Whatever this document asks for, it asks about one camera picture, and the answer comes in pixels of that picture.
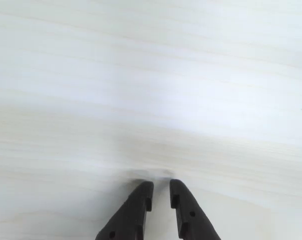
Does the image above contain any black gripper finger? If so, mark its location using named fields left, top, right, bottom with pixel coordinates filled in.
left=95, top=181, right=155, bottom=240
left=169, top=179, right=222, bottom=240

